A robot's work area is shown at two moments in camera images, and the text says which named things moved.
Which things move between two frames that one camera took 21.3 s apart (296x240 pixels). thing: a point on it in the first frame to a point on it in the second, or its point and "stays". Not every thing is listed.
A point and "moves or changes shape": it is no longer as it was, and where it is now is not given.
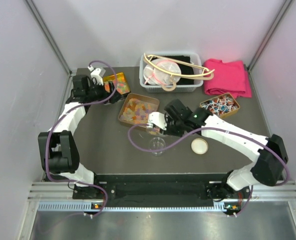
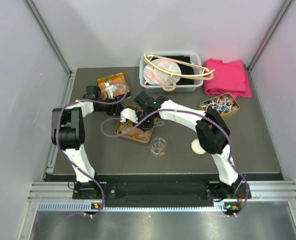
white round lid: [199, 146] stays
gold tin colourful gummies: [119, 80] stays
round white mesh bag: [154, 76] stays
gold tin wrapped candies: [223, 105] stays
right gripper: [168, 119] to [144, 127]
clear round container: [157, 143] stays
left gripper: [104, 95] to [115, 109]
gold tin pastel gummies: [135, 108] moves or changes shape
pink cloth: [230, 77] stays
